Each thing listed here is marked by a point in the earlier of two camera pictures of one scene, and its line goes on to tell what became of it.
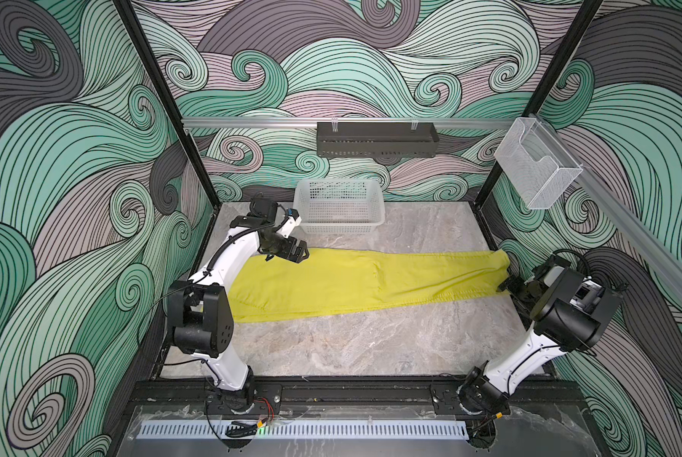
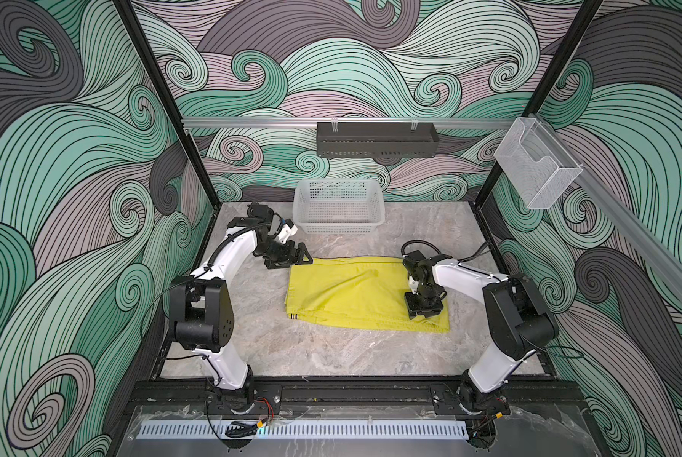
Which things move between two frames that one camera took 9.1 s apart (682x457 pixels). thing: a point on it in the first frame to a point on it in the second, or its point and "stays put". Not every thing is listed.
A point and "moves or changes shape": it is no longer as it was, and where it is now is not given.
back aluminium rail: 347,123 stays put
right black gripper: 511,283 to 411,307
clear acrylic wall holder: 538,169 stays put
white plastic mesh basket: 339,207 stays put
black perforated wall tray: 376,140 stays put
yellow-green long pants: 323,279 moves or changes shape
